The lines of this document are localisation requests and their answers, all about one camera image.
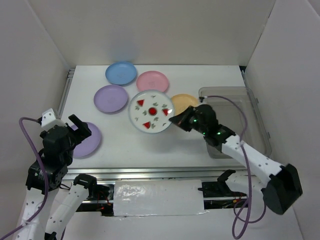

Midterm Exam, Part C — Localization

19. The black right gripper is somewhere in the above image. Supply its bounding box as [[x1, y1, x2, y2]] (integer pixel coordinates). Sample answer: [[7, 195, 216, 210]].
[[169, 105, 208, 135]]

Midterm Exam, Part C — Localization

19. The lilac plastic plate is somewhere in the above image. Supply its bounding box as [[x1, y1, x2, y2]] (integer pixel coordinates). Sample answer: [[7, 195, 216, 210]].
[[93, 84, 129, 114], [73, 122, 102, 159]]

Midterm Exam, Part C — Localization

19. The white watermelon pattern plate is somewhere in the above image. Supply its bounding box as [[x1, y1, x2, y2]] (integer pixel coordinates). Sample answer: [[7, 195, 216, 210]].
[[128, 90, 175, 134]]

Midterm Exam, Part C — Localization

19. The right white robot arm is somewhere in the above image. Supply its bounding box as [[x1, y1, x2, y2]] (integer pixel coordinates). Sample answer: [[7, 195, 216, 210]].
[[169, 104, 303, 215]]

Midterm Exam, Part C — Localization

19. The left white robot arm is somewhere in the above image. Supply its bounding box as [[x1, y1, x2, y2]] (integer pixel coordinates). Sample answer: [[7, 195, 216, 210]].
[[16, 110, 99, 240]]

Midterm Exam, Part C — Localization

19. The clear plastic bin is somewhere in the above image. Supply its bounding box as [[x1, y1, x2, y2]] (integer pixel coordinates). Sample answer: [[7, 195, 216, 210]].
[[198, 86, 272, 157]]

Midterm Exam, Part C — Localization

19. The orange plastic plate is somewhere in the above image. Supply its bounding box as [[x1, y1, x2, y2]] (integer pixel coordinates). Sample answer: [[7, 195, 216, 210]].
[[171, 93, 199, 116]]

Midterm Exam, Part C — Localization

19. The pink plastic plate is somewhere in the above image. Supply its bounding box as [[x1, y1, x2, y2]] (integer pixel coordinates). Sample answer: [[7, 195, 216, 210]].
[[136, 70, 170, 93]]

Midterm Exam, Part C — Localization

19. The blue plastic plate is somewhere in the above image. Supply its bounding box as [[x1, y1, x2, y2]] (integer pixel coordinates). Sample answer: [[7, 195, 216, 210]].
[[105, 61, 138, 86]]

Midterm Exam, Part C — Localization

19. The white foam cover panel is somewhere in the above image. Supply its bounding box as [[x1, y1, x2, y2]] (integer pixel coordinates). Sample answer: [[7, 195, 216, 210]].
[[113, 180, 205, 217]]

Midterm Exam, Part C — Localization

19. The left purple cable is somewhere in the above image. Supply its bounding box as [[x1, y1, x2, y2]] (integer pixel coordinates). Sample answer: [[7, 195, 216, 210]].
[[0, 116, 66, 240]]

